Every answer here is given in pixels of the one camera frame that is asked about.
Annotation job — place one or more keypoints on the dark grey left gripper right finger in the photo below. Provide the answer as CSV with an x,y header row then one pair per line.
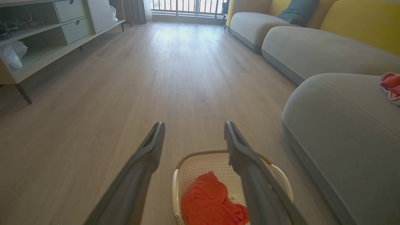
x,y
262,193

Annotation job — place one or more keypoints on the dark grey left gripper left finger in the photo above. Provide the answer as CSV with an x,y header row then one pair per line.
x,y
131,187

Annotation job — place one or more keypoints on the plain red garment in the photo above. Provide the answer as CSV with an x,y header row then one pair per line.
x,y
206,200

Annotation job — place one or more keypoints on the red garment with white trim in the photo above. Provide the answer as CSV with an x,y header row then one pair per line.
x,y
391,84

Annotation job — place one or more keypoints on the grey sofa seat with stitching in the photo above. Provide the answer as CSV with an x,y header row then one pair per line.
x,y
343,140

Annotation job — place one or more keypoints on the grey sofa seat long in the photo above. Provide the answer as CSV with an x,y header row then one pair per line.
x,y
318,50

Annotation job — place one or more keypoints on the grey sofa seat small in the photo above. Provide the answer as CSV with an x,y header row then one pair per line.
x,y
253,26

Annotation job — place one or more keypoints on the tan sofa end backrest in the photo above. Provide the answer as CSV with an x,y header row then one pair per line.
x,y
247,6

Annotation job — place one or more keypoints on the yellow sofa backrest large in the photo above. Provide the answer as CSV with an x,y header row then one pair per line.
x,y
365,25

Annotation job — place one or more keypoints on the basket label sticker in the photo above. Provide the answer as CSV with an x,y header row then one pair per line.
x,y
235,200

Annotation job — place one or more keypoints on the cream perforated laundry basket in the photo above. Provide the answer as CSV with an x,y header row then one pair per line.
x,y
200,168

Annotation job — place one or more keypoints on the pale green tv cabinet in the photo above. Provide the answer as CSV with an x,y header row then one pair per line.
x,y
47,47

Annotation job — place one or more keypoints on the pale green drawer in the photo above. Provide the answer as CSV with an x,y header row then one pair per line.
x,y
70,9
76,30

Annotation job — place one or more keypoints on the pale cabinet door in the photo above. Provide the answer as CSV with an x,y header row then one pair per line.
x,y
100,15

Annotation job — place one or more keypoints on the white plastic bag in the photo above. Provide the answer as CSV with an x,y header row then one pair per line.
x,y
12,54
113,13

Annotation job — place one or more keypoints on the grey curtain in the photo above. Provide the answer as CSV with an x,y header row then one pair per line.
x,y
134,11

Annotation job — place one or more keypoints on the dark teal pillow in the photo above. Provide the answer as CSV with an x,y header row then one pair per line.
x,y
298,12

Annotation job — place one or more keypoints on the metal balcony railing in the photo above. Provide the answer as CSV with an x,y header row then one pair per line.
x,y
176,7

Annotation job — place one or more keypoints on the black floor object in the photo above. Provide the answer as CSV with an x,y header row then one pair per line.
x,y
225,9

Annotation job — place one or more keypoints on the large bright window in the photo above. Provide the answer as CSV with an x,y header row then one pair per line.
x,y
200,3

